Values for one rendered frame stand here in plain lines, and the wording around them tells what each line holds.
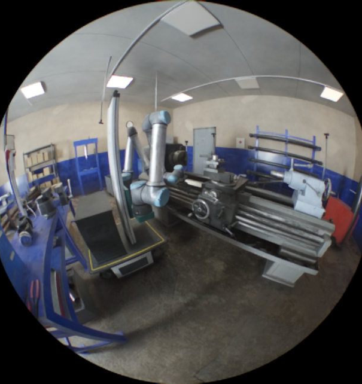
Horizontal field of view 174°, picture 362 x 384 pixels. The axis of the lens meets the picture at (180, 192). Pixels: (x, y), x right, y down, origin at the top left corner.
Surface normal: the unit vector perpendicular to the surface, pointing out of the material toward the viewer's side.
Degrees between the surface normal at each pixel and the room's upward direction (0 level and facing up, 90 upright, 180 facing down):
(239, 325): 0
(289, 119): 90
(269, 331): 0
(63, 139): 90
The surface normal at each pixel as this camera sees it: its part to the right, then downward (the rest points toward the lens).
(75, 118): 0.72, 0.25
